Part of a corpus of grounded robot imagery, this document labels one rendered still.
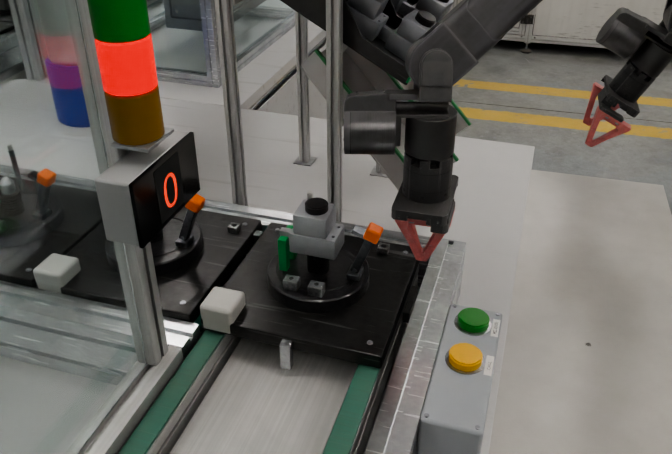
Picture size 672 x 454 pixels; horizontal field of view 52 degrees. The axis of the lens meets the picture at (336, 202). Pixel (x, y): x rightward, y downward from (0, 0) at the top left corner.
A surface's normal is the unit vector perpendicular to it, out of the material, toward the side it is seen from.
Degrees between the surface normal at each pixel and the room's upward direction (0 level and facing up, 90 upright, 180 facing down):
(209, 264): 0
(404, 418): 0
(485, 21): 67
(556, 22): 90
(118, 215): 90
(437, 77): 74
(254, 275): 0
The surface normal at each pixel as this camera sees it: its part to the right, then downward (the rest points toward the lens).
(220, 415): 0.00, -0.86
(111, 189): -0.30, 0.49
